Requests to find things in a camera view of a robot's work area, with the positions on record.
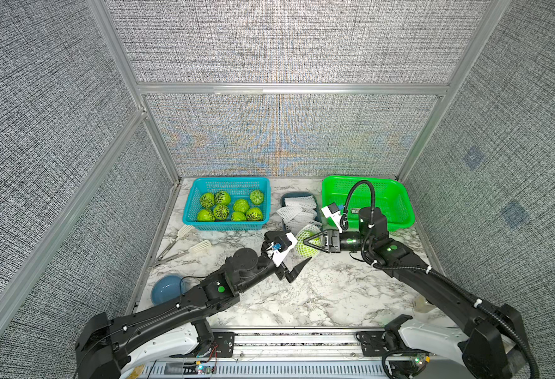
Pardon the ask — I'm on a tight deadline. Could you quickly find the green custard apple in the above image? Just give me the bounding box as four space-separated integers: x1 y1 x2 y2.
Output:
297 231 322 257

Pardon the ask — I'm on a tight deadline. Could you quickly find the grey-blue plastic tub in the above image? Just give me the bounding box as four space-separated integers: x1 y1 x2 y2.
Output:
279 191 324 235

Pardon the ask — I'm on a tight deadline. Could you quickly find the blue bowl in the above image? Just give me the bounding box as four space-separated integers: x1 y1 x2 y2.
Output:
151 275 187 306

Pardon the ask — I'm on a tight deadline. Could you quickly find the bright green plastic basket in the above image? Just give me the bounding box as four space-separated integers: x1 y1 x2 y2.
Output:
321 175 415 232

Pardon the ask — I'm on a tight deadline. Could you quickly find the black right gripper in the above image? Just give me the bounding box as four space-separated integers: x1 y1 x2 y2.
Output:
306 231 375 257

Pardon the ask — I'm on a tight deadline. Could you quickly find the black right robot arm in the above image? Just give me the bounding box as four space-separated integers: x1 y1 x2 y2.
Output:
302 205 540 378

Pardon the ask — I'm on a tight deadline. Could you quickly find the teal plastic basket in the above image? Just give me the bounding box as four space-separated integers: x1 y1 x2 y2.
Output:
183 177 271 232

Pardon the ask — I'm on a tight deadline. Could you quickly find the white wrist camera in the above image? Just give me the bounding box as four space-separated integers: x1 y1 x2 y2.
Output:
265 232 297 267
321 203 344 233

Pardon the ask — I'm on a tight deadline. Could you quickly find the black corrugated cable conduit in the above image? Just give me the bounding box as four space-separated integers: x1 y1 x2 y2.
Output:
341 179 377 231

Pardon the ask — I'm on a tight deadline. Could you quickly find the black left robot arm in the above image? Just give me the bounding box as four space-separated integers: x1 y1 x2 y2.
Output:
74 232 304 378

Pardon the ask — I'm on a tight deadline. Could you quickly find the custard apple in teal basket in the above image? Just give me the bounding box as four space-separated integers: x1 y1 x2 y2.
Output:
199 192 216 208

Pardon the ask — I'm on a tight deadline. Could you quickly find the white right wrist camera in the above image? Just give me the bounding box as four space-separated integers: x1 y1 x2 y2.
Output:
321 203 344 233

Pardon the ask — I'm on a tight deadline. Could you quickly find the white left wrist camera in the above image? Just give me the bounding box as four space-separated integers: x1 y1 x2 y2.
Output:
265 232 297 267

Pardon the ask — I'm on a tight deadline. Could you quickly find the white foam net pile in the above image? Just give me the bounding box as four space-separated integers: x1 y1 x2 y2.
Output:
277 193 322 234

